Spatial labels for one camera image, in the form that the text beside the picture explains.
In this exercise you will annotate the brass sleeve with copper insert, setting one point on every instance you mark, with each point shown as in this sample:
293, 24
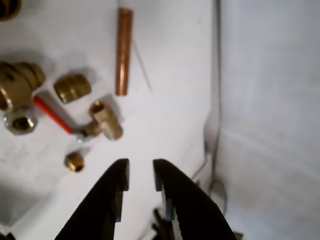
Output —
8, 8

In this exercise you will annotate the large brass reducer fitting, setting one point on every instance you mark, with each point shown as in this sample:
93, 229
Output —
20, 80

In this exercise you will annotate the small brass hex nipple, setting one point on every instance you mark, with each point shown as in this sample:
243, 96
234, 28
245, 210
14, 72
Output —
75, 161

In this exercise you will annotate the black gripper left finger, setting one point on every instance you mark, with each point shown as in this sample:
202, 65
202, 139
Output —
95, 200

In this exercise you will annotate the chrome nut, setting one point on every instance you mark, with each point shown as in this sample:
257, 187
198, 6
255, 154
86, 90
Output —
8, 120

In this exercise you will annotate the copper pipe piece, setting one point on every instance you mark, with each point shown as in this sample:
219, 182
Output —
124, 50

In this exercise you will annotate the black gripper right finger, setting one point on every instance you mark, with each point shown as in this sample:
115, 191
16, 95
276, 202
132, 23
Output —
197, 210

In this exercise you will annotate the brass double nipple fitting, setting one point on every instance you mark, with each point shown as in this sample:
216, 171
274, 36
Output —
72, 87

